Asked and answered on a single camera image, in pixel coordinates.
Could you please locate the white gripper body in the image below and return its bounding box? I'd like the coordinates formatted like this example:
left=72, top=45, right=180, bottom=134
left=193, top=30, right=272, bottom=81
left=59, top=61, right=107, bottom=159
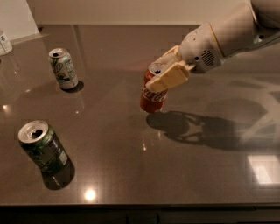
left=178, top=24, right=225, bottom=74

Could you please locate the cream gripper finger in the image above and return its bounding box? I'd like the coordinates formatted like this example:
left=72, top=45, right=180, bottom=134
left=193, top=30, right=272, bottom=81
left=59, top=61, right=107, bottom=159
left=145, top=61, right=195, bottom=93
left=157, top=45, right=182, bottom=67

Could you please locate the red coke can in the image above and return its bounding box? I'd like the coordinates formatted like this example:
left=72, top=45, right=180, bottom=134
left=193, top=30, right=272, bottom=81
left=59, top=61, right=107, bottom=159
left=140, top=63, right=167, bottom=113

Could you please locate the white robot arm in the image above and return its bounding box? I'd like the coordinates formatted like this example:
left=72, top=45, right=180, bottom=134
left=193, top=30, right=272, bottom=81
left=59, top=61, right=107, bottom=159
left=146, top=0, right=280, bottom=93

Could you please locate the white green soda can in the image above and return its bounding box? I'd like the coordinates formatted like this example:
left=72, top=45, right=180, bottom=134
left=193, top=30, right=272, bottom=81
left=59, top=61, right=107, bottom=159
left=48, top=48, right=79, bottom=89

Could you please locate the dark green soda can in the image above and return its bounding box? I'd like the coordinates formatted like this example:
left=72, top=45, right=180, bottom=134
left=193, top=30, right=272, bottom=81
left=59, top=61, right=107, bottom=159
left=17, top=120, right=68, bottom=173

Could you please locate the white container at edge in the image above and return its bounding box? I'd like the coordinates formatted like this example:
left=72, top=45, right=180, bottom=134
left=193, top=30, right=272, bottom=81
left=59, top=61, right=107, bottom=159
left=0, top=30, right=13, bottom=56

